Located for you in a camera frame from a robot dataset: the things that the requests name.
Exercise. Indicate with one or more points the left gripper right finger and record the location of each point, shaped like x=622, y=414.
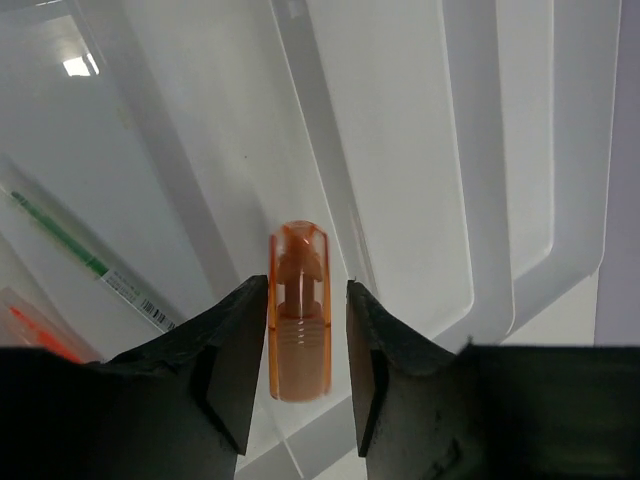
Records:
x=487, y=412

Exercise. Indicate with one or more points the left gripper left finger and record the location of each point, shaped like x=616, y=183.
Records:
x=177, y=407

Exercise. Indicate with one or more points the orange plastic case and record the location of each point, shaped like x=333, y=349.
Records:
x=299, y=313

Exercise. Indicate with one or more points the orange highlighter pen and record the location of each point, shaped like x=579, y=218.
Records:
x=23, y=325

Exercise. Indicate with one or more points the green highlighter pen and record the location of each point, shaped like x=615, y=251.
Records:
x=126, y=287

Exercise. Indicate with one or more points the white compartment tray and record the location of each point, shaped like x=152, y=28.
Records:
x=456, y=152

